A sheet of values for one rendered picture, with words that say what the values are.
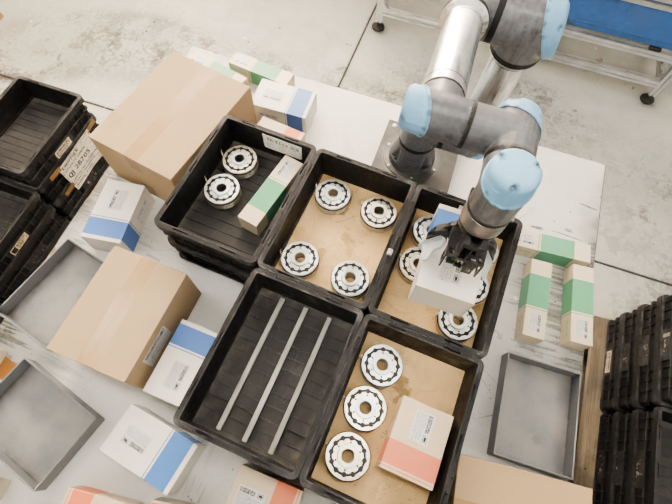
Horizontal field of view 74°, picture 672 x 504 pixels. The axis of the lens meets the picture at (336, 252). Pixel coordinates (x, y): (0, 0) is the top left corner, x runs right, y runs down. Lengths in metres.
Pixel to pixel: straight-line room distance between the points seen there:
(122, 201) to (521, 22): 1.15
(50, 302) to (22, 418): 0.32
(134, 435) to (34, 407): 0.33
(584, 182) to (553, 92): 1.37
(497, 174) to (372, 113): 1.09
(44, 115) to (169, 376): 1.37
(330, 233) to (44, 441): 0.92
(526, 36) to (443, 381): 0.79
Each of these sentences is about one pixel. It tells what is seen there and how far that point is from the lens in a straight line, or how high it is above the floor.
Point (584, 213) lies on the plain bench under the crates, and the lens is 1.68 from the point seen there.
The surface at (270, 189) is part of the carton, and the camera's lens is 1.27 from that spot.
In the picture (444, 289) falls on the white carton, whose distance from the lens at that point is 0.91.
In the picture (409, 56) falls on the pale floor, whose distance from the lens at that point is 2.98.
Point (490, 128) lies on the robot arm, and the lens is 0.73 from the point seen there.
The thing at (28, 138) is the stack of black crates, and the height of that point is 0.49.
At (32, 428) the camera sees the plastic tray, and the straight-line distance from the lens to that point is 1.47.
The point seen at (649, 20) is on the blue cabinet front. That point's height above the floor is 0.45.
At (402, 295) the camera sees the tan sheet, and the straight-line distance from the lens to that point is 1.21.
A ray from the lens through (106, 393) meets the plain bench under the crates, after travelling 1.40.
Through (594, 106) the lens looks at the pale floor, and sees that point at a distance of 3.10.
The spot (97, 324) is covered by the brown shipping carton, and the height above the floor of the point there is 0.86.
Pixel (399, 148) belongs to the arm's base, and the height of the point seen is 0.82.
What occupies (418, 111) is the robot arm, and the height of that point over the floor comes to 1.43.
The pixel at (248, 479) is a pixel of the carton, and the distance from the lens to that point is 1.20.
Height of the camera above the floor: 1.96
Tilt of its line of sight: 66 degrees down
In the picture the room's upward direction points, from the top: 4 degrees clockwise
